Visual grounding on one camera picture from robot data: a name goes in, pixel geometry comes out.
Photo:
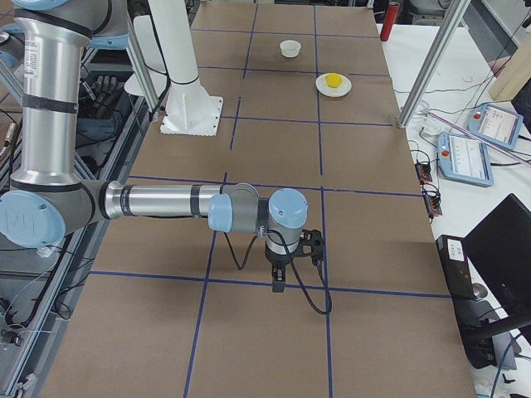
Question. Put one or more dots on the white bowl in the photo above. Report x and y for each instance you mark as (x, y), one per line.
(290, 48)

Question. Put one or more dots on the teach pendant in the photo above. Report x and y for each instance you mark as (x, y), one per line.
(463, 159)
(496, 125)

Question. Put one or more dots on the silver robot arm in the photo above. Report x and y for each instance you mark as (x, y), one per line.
(47, 201)

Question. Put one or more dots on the red cylinder bottle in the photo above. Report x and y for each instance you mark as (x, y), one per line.
(389, 20)

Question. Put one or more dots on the white plate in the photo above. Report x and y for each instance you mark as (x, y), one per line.
(341, 91)

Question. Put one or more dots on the near teach pendant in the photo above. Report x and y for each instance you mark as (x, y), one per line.
(463, 159)

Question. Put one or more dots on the black computer box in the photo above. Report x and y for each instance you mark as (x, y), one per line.
(455, 265)

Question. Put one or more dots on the far teach pendant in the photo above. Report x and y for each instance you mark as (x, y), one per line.
(496, 125)

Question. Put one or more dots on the orange black adapter board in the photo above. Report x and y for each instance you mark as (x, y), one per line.
(423, 171)

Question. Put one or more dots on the aluminium frame post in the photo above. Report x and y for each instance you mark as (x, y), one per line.
(438, 47)

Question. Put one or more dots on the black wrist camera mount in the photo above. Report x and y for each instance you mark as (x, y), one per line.
(311, 244)

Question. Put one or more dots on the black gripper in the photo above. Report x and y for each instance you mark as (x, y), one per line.
(279, 262)

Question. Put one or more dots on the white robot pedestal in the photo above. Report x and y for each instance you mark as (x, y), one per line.
(189, 109)

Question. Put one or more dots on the black monitor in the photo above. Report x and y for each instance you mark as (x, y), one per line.
(499, 249)

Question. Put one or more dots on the yellow lemon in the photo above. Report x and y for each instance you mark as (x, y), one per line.
(333, 80)

